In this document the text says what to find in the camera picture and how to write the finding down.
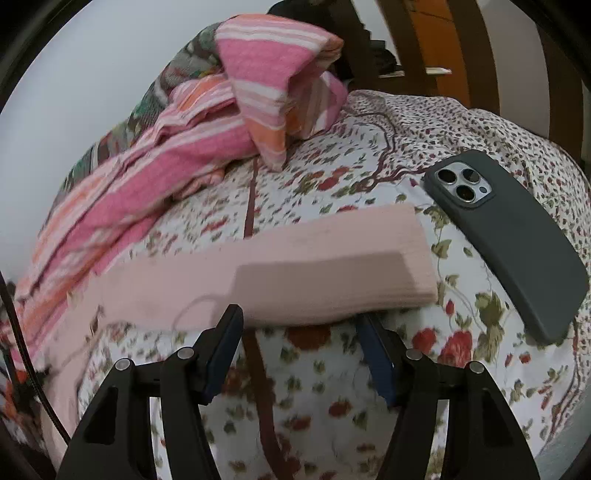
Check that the multicoloured patterned blanket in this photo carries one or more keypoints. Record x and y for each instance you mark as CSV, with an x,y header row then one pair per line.
x,y
161,87

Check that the dark brown wooden frame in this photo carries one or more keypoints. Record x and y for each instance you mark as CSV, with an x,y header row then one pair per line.
x,y
521,69

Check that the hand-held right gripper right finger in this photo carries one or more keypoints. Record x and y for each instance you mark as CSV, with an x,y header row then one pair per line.
x,y
376,364

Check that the orange wooden door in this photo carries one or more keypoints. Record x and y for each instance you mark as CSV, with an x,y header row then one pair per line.
x,y
443,41

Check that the dark clothes pile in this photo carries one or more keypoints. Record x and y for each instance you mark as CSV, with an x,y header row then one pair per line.
x,y
369,50

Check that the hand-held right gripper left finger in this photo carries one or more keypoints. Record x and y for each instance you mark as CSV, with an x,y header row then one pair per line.
x,y
222,363

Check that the floral bed sheet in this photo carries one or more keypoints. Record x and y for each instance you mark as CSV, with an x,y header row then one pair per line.
x,y
323,194

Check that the pink knit garment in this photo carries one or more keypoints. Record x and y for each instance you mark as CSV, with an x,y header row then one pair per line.
x,y
323,258

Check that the smartphone in dark grey case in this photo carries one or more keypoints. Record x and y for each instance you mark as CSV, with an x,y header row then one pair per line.
x,y
517,249

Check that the pink orange striped quilt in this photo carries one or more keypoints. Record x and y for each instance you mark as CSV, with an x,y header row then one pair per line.
x,y
138,184

